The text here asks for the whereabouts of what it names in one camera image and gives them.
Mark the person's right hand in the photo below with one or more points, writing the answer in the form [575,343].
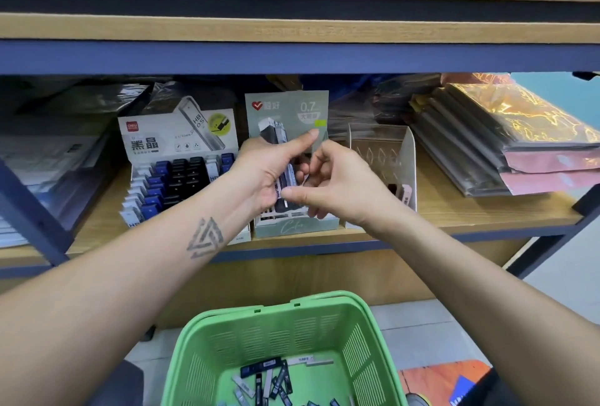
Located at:
[342,185]

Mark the person's left hand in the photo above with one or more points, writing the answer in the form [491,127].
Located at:
[262,167]

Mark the bundle of lead cases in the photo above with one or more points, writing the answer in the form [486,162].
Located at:
[270,129]

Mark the clear plastic display box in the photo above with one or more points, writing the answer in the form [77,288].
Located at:
[394,153]

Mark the pale green display box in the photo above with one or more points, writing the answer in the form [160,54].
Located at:
[305,106]

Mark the white display box red label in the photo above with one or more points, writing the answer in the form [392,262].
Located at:
[159,138]

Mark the green plastic basket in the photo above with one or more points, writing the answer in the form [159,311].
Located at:
[216,345]

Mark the pile of lead cases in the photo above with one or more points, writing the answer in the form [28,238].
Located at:
[272,378]

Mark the person's left forearm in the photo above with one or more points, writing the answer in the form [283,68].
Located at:
[103,317]

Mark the person's right forearm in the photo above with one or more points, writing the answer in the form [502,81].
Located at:
[506,317]

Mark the dark plastic-wrapped packs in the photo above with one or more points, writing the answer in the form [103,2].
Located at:
[525,129]

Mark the stack of wrapped paper packs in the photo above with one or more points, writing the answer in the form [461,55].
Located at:
[47,167]

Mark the colourful printed mat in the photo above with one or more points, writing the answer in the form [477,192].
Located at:
[445,380]

